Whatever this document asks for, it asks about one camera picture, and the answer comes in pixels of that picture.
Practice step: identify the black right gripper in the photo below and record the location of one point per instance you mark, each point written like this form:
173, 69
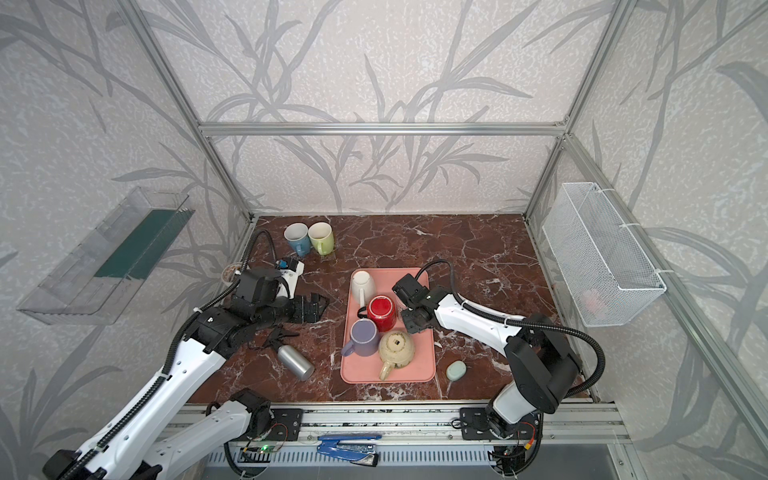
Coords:
413, 319

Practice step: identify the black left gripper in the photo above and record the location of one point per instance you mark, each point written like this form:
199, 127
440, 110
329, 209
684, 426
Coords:
298, 308

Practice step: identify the blue flower mug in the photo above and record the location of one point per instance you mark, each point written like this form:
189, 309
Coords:
297, 235

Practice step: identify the light green mug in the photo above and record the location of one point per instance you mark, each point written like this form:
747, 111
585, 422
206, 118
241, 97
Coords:
322, 238

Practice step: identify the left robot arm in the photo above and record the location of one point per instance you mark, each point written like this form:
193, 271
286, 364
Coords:
129, 446

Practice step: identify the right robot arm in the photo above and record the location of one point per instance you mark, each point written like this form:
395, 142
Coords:
548, 362

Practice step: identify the red mug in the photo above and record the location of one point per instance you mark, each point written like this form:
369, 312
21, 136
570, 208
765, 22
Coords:
381, 310

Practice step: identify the white mug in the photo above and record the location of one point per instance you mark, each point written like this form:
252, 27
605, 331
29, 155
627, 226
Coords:
363, 287

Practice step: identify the purple mug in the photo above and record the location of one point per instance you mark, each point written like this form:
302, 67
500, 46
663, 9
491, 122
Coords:
364, 339

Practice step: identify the beige ceramic teapot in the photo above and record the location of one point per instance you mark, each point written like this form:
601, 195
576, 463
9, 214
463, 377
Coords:
396, 350

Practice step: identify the silver spray bottle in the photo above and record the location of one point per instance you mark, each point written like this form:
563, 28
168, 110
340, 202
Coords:
287, 355

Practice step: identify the pale green soap bar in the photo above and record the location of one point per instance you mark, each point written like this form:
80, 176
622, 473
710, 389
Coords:
456, 370

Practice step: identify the white tape roll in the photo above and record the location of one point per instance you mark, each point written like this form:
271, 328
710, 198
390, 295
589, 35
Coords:
229, 274

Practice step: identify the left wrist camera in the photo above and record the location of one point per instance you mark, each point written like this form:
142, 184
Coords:
263, 285

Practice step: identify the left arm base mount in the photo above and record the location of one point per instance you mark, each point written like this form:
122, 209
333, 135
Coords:
285, 425

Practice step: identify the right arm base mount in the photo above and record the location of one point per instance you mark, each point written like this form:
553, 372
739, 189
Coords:
475, 424

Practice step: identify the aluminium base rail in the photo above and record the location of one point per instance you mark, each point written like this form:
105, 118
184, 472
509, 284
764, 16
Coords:
413, 423

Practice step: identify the white wire basket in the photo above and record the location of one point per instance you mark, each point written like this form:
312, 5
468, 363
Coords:
609, 276

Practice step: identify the clear plastic wall shelf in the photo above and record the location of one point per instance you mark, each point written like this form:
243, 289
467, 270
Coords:
94, 284

